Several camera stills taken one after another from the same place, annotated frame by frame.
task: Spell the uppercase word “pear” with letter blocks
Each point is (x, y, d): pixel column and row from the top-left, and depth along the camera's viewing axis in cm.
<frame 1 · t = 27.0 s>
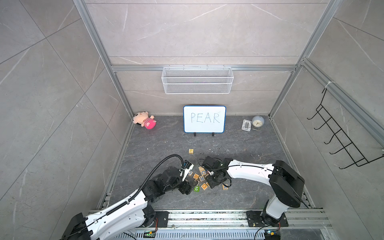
left hand: (194, 176, 76), fingers open
right hand: (214, 182, 85), fingers open
pink plush toy: (142, 118, 113), point 7 cm above the table
round white clock: (257, 121, 110), point 8 cm above the table
small white rectangular box: (246, 125, 116), on the table
wooden block green P: (191, 151, 100), on the table
wooden block orange E: (204, 186, 85), on the table
wooden block blue X: (224, 188, 84), point 2 cm above the table

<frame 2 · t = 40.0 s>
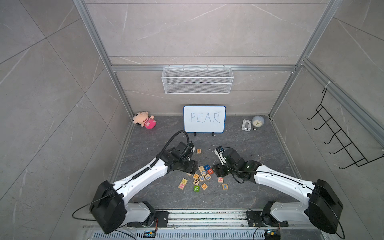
left hand: (195, 165, 80), fingers open
right hand: (218, 166, 83), fingers open
blue block white 7: (207, 167, 92), point 2 cm above the table
red block white B: (210, 171, 89), point 3 cm above the table
wooden block blue F: (208, 177, 88), point 2 cm above the table
wooden block pink N: (181, 186, 85), on the table
wooden block yellow symbol: (184, 181, 87), on the table
wooden block pink H: (220, 179, 87), on the table
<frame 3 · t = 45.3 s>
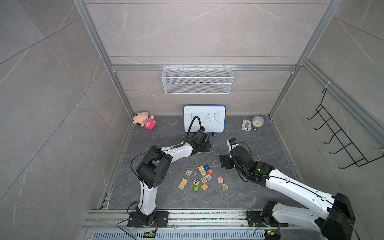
left hand: (211, 143, 95), fingers open
right hand: (226, 155, 80), fingers open
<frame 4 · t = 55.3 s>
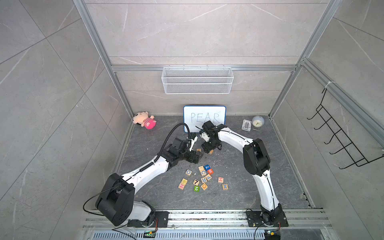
left hand: (198, 150, 84), fingers open
right hand: (210, 147, 99), fingers open
